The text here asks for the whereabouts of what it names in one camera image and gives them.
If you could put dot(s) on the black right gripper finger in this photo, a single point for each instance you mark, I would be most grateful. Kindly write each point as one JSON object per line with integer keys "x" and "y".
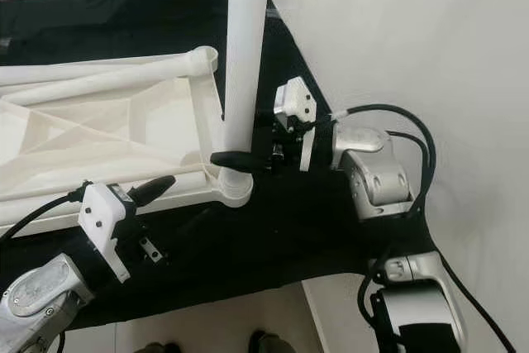
{"x": 235, "y": 160}

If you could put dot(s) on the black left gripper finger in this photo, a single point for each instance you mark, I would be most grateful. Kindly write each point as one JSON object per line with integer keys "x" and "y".
{"x": 155, "y": 184}
{"x": 157, "y": 197}

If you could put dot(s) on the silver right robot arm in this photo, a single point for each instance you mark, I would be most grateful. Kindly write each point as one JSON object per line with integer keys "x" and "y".
{"x": 372, "y": 171}

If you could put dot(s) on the white plastic children table top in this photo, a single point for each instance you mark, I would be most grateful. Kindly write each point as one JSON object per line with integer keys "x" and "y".
{"x": 99, "y": 134}

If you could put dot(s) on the black table cloth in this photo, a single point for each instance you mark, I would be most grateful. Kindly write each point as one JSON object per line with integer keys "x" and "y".
{"x": 297, "y": 237}

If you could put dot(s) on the dark left robot foot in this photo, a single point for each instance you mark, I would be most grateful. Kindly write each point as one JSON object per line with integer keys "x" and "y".
{"x": 157, "y": 347}

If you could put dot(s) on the dark robot foot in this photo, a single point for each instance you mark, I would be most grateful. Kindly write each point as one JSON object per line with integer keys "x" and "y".
{"x": 157, "y": 347}
{"x": 269, "y": 343}

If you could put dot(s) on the dark right robot foot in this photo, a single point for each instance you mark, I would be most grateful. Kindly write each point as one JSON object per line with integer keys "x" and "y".
{"x": 269, "y": 343}

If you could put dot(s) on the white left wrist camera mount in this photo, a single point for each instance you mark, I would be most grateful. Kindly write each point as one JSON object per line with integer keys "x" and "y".
{"x": 99, "y": 217}

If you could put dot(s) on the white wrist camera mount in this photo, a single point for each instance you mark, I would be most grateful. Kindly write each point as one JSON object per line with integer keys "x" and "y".
{"x": 99, "y": 217}
{"x": 295, "y": 101}

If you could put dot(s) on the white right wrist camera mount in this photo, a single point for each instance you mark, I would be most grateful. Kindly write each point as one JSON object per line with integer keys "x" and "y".
{"x": 295, "y": 101}

